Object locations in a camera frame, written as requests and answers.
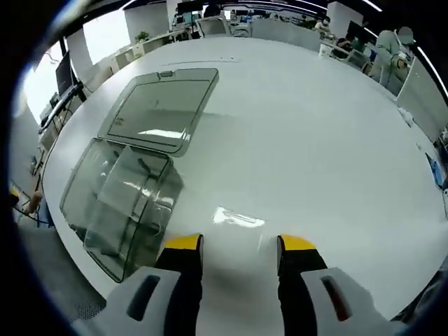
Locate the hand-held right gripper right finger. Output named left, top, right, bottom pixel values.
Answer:
left=276, top=233, right=409, bottom=336

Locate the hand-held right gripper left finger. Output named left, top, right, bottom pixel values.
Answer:
left=71, top=232, right=204, bottom=336

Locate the grey transparent guide fixture box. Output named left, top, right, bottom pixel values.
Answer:
left=58, top=67, right=221, bottom=284

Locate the grey mesh office chair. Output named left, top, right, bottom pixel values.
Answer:
left=20, top=223, right=109, bottom=326

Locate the blue packet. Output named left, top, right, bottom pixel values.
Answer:
left=426, top=153, right=447, bottom=190

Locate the white partition panel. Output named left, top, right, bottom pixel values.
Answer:
left=395, top=57, right=448, bottom=141

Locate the long white desk screen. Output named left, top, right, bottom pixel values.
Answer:
left=251, top=17, right=321, bottom=53

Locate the black computer monitor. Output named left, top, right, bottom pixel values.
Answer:
left=55, top=51, right=76, bottom=97

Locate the white mesh office chair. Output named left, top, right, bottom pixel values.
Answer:
left=195, top=17, right=228, bottom=38

